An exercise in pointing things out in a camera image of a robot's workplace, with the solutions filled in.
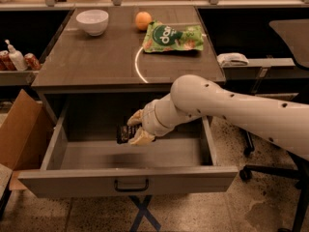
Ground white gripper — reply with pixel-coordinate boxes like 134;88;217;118
126;101;175;146

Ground black rxbar chocolate bar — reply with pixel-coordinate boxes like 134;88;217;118
116;125;139;144

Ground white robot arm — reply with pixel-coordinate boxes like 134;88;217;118
127;74;309;160

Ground open grey top drawer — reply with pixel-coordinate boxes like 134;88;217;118
17;92;239;199

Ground grey cabinet counter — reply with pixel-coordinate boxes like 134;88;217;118
31;5;226;125

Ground green chip bag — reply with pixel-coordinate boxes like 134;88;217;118
142;21;204;53

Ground orange fruit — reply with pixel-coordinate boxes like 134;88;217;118
135;12;153;31

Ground white folded cloth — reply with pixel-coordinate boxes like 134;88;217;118
217;52;249;66

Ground black table leg stand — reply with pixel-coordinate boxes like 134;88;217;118
243;130;255;157

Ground brown cardboard box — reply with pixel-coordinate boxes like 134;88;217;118
0;90;54;190

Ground white ceramic bowl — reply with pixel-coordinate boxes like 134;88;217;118
76;10;109;36

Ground red soda can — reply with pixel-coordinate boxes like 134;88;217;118
0;50;15;71
24;53;42;71

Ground grey side shelf right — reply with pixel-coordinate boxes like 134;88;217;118
221;58;295;80

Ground grey side shelf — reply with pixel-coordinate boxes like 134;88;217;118
0;71;39;87
221;58;295;80

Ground grey side shelf left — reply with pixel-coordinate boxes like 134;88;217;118
0;71;39;87

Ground white pump bottle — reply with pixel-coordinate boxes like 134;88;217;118
5;40;28;72

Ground red soda can left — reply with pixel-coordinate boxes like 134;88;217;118
0;50;15;71

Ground black drawer handle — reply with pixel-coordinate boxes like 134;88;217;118
114;179;149;192

